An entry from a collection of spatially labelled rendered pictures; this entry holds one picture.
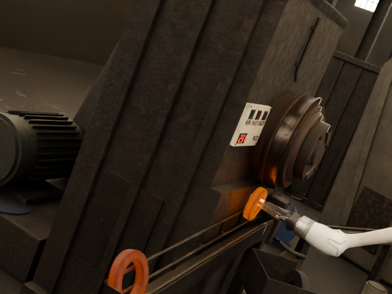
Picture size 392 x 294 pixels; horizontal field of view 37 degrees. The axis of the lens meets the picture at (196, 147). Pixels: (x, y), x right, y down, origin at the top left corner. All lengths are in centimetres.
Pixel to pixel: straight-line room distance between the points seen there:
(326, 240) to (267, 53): 79
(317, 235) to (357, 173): 299
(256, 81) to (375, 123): 318
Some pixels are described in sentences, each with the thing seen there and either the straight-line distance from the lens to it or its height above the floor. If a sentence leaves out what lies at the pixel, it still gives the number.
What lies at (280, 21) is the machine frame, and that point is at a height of 157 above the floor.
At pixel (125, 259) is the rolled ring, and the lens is 179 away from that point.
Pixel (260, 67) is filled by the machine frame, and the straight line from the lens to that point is 228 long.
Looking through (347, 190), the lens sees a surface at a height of 58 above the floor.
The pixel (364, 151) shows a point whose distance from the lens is 541.
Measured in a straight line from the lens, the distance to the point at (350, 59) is 688.
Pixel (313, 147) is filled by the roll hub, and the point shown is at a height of 115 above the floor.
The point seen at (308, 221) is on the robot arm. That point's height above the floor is 87.
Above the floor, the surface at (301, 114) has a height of 126.
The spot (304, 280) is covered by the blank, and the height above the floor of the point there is 74.
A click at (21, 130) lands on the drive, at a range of 304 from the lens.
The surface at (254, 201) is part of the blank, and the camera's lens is 250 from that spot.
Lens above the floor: 145
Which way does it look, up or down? 11 degrees down
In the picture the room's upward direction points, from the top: 22 degrees clockwise
